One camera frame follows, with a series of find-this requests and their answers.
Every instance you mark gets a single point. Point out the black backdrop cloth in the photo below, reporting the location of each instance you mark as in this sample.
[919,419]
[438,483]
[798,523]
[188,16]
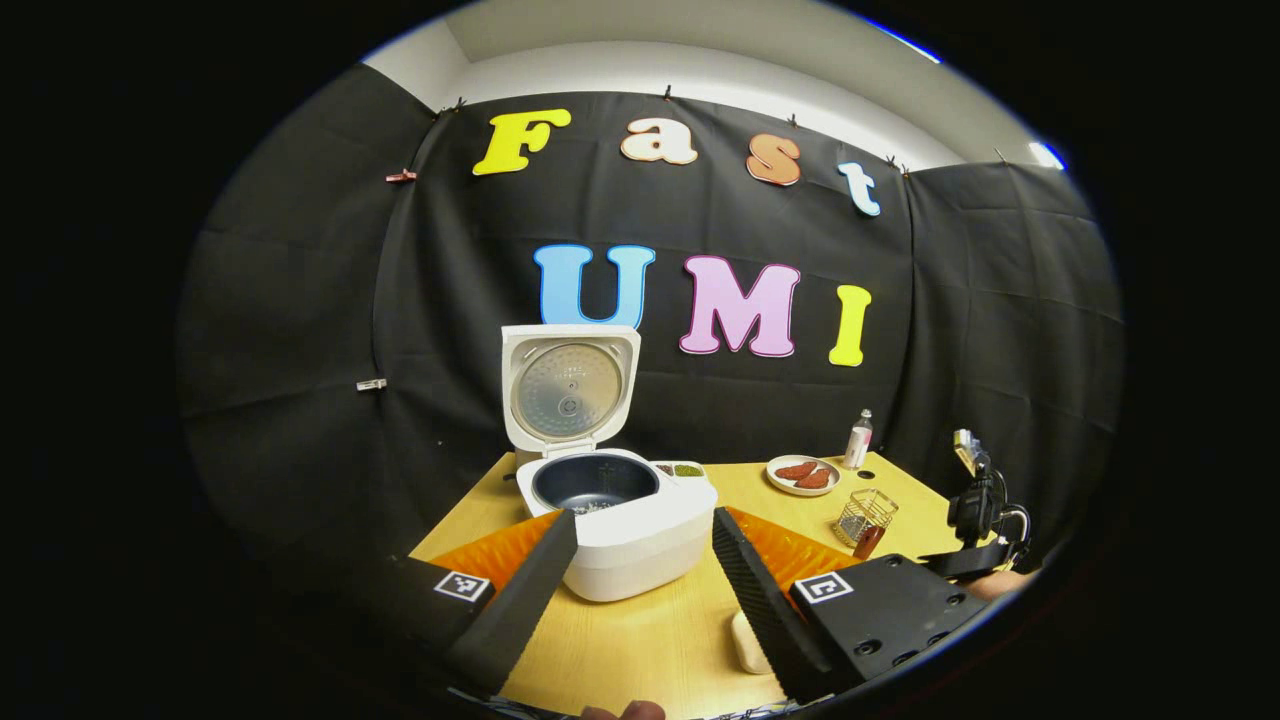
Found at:
[300,300]

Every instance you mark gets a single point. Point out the pink backdrop clip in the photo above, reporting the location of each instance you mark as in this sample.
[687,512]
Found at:
[400,176]

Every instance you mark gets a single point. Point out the brown wooden spoon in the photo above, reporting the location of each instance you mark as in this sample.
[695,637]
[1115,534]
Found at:
[868,542]

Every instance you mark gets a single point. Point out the clear bottle with pink label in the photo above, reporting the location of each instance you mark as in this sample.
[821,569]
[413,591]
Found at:
[858,445]

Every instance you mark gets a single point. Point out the white rice grains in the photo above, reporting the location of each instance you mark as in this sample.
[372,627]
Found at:
[597,507]

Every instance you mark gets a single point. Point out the white rice cooker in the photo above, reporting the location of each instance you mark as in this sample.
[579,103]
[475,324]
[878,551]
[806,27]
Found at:
[640,550]

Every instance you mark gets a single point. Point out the white round plate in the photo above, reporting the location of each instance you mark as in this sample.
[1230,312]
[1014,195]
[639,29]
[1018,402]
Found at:
[780,480]

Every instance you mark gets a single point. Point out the red-brown meat piece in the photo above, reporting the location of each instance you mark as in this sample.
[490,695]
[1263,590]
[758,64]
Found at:
[795,470]
[815,479]

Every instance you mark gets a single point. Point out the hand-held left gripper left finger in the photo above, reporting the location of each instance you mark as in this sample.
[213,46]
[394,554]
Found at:
[520,620]

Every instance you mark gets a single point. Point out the white divided grain dish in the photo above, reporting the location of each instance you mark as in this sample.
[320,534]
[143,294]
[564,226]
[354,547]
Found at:
[685,469]

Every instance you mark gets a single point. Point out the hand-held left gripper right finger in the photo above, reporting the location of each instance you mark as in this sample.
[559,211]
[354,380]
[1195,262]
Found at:
[760,610]

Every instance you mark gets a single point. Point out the cream rounded block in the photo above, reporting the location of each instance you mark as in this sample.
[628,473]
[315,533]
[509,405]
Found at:
[750,645]

